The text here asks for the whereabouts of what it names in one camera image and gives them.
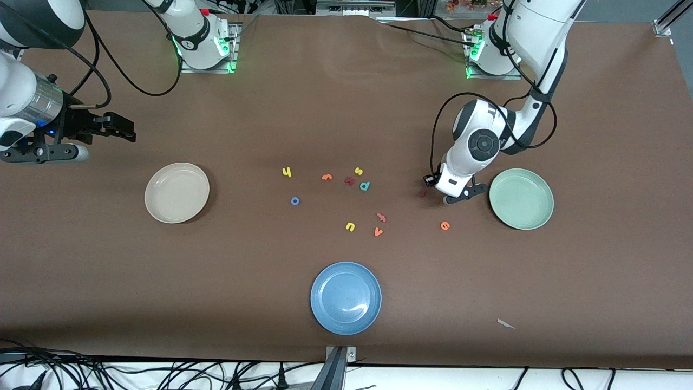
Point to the grey equipment box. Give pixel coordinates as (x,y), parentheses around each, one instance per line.
(352,6)

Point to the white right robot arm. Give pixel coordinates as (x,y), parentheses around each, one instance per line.
(21,92)

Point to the beige brown plate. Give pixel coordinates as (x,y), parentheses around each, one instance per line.
(177,193)

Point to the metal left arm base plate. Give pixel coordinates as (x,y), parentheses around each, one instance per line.
(509,77)

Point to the aluminium frame profile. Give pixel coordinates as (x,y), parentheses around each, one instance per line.
(663,26)

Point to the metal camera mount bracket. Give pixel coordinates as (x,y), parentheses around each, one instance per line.
(338,374)

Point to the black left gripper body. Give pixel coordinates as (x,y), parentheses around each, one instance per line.
(430,179)

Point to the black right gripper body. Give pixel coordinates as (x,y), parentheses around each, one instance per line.
(74,125)

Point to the orange artificial flowers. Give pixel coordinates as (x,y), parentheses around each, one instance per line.
(465,4)

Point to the white paper scrap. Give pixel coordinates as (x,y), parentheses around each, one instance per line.
(506,324)

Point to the green plate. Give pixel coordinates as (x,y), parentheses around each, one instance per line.
(521,199)

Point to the brown table cover sheet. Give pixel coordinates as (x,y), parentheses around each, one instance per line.
(346,108)

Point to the blue plate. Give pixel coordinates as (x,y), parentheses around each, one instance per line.
(346,298)

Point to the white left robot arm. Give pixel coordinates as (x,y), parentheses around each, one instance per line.
(482,143)

